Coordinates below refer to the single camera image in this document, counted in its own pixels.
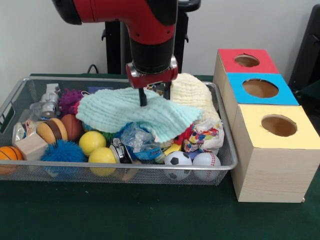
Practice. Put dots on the small orange basketball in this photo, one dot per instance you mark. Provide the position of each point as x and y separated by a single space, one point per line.
8 153

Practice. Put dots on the purple spiky rubber ball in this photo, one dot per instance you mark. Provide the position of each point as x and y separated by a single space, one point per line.
70 100

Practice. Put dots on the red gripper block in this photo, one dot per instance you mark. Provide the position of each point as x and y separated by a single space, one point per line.
150 80

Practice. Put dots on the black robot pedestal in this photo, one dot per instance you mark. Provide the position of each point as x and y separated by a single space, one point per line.
115 50

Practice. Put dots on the small soccer ball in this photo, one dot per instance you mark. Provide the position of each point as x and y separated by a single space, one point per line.
177 158

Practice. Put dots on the light blue muslin cloth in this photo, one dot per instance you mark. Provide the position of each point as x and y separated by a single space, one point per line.
120 112

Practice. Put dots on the small white baseball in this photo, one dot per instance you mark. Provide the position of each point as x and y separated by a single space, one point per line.
206 160

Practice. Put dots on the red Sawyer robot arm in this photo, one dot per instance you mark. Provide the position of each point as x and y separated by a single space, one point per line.
140 20

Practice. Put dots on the black chair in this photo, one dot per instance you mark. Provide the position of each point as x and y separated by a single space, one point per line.
307 50

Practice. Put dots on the cream muslin cloth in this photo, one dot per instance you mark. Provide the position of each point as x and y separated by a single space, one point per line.
197 92

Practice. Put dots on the toy hamburger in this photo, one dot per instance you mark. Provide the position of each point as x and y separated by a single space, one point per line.
51 130

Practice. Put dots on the wooden box with three holes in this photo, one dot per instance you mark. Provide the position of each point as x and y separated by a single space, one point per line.
275 175

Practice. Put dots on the silver toy robot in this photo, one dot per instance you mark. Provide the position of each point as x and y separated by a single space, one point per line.
48 102

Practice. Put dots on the yellow foam ball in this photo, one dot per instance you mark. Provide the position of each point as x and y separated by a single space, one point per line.
92 142
102 156

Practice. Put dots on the blue spiky rubber ball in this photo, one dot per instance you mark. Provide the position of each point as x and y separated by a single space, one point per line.
62 152

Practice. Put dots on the crumpled white colourful-dotted wrapper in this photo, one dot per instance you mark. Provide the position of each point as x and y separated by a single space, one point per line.
207 137

